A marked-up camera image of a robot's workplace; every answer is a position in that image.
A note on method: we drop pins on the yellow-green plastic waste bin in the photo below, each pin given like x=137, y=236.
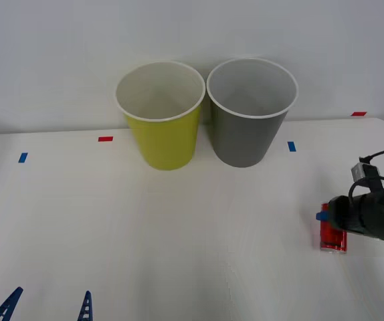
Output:
x=165, y=143

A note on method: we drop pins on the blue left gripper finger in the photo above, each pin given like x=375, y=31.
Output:
x=86, y=309
x=7, y=306

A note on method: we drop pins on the grey plastic waste bin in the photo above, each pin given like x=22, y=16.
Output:
x=245, y=140

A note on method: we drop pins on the red drink can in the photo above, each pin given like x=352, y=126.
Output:
x=332, y=239

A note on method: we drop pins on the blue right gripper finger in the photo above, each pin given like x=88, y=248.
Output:
x=321, y=216

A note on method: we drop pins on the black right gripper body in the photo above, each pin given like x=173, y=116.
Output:
x=344, y=214

